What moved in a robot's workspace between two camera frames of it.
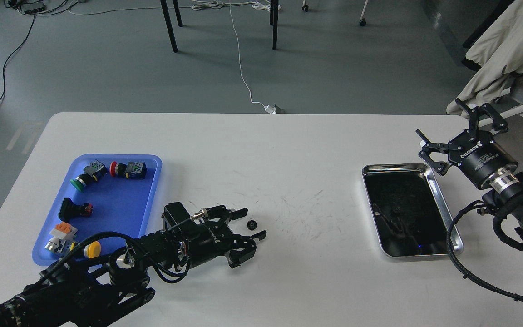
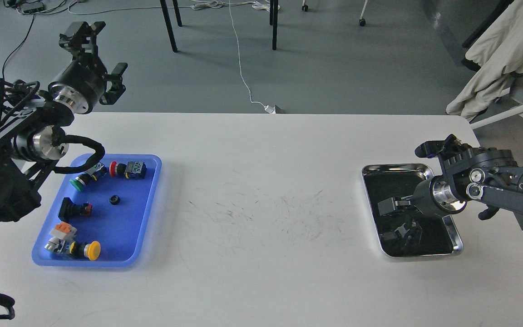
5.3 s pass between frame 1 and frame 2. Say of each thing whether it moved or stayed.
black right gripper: moved
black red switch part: stayed
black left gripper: moved
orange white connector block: stayed
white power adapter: stayed
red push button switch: stayed
